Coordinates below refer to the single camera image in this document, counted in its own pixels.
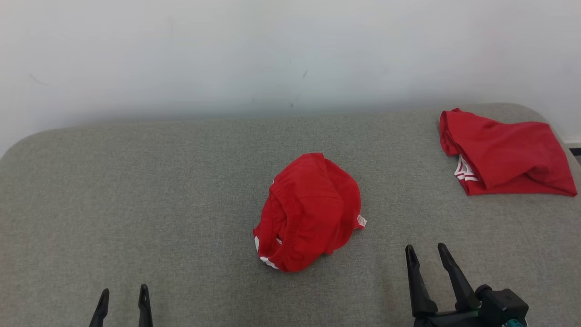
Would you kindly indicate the white skirting board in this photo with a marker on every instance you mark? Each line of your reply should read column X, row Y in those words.
column 573, row 143

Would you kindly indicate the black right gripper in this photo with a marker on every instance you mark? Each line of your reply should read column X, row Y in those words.
column 447, row 319

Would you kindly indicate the red basketball jersey number 23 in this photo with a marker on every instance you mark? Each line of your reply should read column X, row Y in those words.
column 504, row 154

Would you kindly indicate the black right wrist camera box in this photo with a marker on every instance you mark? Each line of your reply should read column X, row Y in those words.
column 501, row 304

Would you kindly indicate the red shorts white side stripe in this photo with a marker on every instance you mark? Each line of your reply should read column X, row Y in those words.
column 313, row 209

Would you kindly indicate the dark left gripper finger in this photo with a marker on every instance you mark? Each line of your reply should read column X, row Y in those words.
column 145, row 309
column 100, row 311

